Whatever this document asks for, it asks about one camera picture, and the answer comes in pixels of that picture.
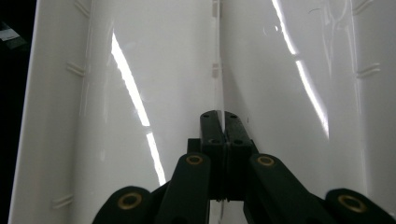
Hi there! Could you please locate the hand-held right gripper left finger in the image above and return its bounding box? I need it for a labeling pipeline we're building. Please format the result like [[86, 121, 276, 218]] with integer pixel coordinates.
[[187, 110, 226, 201]]

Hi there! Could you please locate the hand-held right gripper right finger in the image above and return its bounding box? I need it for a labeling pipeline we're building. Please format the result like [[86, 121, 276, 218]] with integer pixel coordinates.
[[224, 111, 260, 201]]

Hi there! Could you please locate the white tray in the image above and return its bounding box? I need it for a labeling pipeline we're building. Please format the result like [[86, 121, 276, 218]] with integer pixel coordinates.
[[7, 0, 396, 224]]

